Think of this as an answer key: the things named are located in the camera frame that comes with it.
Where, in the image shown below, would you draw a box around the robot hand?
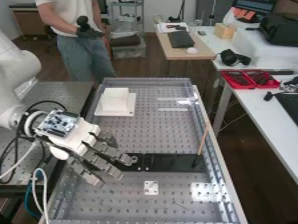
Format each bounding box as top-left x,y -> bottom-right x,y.
32,108 -> 137,190

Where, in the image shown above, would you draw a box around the small white box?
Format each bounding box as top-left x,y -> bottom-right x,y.
93,87 -> 137,117

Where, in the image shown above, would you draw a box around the black plate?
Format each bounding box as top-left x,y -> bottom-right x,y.
118,152 -> 207,173

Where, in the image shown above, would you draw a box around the small white square plate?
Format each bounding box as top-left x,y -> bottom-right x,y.
142,180 -> 161,196

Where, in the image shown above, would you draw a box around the person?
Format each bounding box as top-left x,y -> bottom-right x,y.
34,0 -> 118,84

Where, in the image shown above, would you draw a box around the thin stick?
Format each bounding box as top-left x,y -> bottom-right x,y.
195,124 -> 210,156

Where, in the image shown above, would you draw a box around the clear box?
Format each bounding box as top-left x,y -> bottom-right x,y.
42,77 -> 250,224

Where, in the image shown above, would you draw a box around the metal shelf rack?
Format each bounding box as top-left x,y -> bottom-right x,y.
106,0 -> 147,61

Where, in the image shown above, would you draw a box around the wooden desk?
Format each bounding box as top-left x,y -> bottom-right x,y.
154,22 -> 219,98

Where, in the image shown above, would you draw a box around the brown wooden cabinet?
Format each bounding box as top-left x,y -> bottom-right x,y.
8,2 -> 48,38

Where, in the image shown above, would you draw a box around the red tray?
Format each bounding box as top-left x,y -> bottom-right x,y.
219,69 -> 258,90
244,68 -> 282,90

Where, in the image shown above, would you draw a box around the black headphones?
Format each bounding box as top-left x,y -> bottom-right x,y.
218,48 -> 252,67

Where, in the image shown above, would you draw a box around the white desk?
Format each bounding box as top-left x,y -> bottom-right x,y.
193,25 -> 298,188

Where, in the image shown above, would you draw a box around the wooden tissue box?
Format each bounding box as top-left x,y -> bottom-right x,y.
213,22 -> 237,41

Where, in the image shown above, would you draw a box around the large white box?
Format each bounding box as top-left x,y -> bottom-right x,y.
231,28 -> 298,70

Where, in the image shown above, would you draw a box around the long black keyboard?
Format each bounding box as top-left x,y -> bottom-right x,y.
272,92 -> 298,127

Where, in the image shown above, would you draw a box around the black box device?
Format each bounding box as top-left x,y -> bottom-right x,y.
258,12 -> 298,47

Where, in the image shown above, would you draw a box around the screen with orange notes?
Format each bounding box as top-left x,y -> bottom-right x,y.
230,0 -> 279,22

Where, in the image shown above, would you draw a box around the black cable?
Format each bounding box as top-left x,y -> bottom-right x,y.
0,99 -> 68,185

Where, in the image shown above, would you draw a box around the white cable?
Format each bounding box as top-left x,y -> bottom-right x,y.
30,167 -> 50,224
0,141 -> 42,181

